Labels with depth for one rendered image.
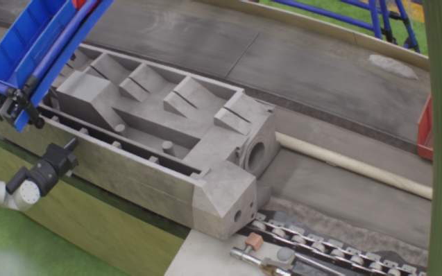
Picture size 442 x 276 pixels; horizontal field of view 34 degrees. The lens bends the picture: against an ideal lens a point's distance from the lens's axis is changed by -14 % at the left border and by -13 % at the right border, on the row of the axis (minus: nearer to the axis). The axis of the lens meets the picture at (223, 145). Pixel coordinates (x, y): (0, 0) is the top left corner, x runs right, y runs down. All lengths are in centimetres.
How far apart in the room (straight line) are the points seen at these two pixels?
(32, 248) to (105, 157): 128
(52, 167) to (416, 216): 104
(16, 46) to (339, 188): 105
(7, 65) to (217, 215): 78
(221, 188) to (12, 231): 168
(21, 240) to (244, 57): 142
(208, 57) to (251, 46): 15
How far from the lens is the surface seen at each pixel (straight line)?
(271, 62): 260
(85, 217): 276
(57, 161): 220
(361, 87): 248
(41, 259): 337
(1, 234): 356
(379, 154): 230
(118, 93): 241
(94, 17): 229
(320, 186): 226
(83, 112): 243
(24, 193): 211
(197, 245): 218
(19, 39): 230
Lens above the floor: 259
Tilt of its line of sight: 50 degrees down
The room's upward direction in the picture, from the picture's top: 20 degrees counter-clockwise
